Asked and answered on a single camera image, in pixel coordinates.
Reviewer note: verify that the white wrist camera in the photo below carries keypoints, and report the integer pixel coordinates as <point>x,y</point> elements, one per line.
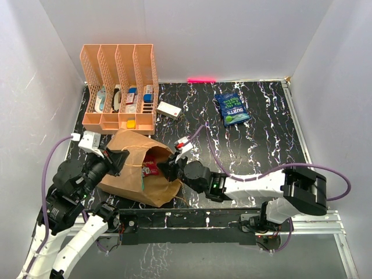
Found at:
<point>183,147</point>
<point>88,142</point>

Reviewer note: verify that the red blue small box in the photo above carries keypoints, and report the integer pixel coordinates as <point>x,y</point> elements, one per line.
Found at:
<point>131,95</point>

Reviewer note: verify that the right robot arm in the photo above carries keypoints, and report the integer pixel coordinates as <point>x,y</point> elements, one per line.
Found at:
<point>290,190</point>

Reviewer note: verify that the white small cardboard box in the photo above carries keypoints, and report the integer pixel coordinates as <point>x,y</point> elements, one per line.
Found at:
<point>169,110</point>

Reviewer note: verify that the black base rail bar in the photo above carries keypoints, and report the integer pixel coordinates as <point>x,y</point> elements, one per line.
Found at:
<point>183,226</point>

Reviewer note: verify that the brown paper bag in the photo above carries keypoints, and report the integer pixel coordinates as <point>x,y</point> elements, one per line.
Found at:
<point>158,190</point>

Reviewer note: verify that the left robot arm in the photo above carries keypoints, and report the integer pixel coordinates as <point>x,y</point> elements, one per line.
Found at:
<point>61,206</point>

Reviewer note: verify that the white blue tape dispenser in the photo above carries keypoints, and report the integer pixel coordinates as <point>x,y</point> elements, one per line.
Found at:
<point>100,100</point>

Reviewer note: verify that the red snack packet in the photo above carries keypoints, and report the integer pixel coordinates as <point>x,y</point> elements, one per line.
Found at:
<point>149,166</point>

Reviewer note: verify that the black white stapler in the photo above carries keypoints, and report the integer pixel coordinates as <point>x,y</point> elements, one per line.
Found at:
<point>116,99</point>

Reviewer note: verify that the teal red snack bag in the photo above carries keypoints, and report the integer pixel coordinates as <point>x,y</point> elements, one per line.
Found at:
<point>142,183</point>

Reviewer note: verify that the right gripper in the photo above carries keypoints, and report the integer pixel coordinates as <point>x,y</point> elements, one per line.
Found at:
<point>168,168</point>

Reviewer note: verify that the blue Burts chips bag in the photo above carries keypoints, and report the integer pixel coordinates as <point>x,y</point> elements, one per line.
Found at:
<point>231,109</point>

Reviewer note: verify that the blue white small box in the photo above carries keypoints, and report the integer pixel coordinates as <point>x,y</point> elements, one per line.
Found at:
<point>148,94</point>

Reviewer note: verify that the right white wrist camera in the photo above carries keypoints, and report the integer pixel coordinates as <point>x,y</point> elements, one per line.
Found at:
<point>183,147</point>

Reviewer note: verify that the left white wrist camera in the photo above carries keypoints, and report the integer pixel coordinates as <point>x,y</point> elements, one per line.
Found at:
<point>88,142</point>

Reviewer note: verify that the aluminium frame rail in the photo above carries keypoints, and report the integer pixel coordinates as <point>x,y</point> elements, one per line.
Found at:
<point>270,241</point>

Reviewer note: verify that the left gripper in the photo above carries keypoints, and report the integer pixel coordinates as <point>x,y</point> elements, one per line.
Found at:
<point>118,157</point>

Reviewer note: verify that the orange plastic desk organizer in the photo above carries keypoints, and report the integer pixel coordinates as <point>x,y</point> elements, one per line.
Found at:
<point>129,65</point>

